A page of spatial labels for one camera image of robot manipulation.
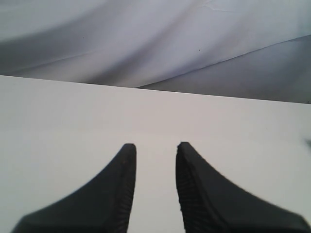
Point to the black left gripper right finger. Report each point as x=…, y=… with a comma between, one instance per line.
x=210, y=203

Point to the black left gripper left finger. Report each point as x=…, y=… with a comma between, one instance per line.
x=103, y=205

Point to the grey backdrop cloth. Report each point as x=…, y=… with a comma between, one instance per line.
x=258, y=49

